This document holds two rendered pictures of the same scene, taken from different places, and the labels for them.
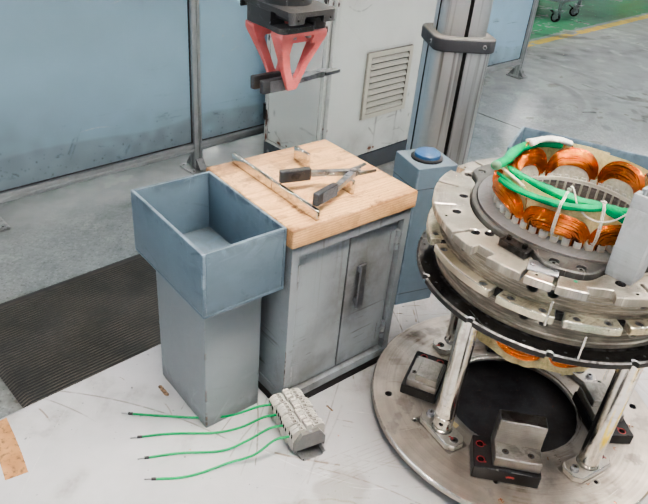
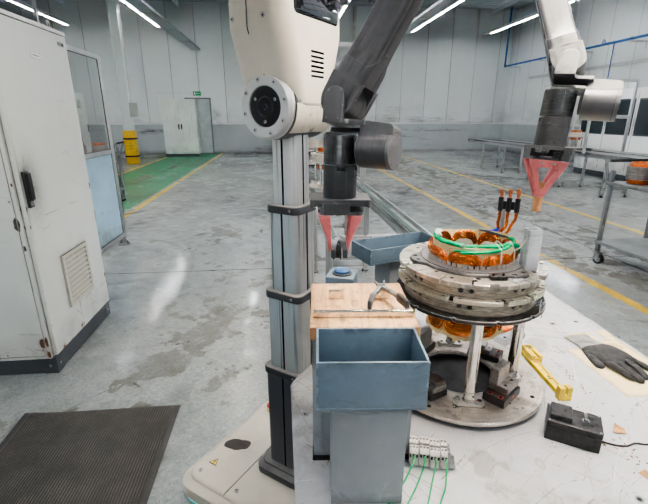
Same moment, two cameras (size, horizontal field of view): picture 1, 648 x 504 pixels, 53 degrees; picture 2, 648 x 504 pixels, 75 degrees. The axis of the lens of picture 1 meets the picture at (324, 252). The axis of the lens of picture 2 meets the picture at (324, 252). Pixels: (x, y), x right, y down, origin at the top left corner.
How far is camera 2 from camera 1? 0.70 m
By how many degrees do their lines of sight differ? 46
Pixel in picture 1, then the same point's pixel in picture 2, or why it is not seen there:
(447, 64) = (301, 221)
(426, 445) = (475, 412)
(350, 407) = (422, 428)
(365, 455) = (462, 441)
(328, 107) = (47, 307)
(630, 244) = (533, 253)
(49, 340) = not seen: outside the picture
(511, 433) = (501, 375)
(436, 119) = (301, 255)
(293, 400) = (422, 441)
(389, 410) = (442, 412)
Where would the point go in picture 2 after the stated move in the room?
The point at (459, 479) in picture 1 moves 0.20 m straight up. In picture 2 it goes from (503, 413) to (516, 330)
